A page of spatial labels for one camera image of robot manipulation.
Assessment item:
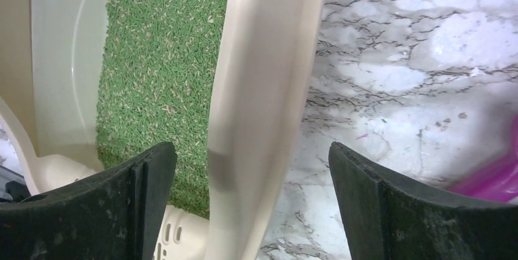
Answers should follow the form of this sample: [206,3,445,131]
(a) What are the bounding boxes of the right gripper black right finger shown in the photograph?
[328,142,517,260]

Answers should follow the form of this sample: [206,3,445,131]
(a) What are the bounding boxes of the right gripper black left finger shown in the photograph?
[1,142,177,259]

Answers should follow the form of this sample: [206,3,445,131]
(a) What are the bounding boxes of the purple plastic litter scoop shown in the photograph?
[448,117,517,203]

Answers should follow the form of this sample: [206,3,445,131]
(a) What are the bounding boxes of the beige plastic litter box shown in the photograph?
[1,0,323,259]

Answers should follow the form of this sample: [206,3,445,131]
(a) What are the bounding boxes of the green litter pellets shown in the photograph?
[96,0,227,218]

